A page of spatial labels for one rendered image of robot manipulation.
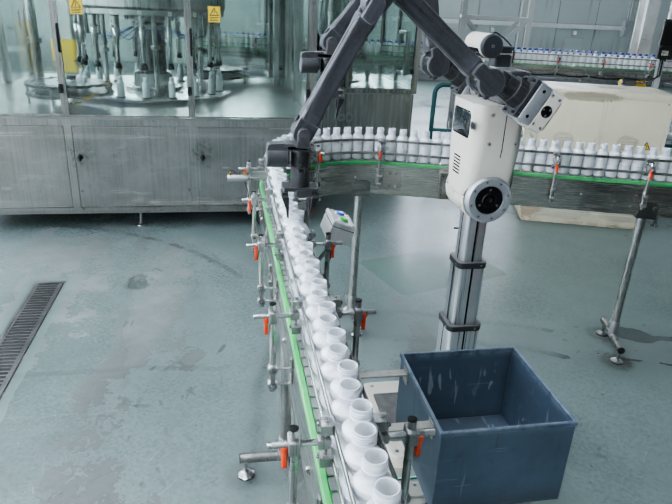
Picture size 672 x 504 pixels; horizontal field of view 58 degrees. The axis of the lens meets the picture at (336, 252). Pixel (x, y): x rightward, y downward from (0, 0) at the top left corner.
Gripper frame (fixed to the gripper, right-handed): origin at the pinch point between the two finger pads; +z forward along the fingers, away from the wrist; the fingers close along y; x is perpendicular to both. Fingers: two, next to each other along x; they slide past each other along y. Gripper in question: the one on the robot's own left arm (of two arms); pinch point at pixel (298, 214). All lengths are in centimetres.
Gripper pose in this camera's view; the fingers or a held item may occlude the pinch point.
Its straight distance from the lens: 177.7
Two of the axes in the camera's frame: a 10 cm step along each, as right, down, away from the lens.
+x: -1.7, -3.9, 9.0
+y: 9.8, -0.1, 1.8
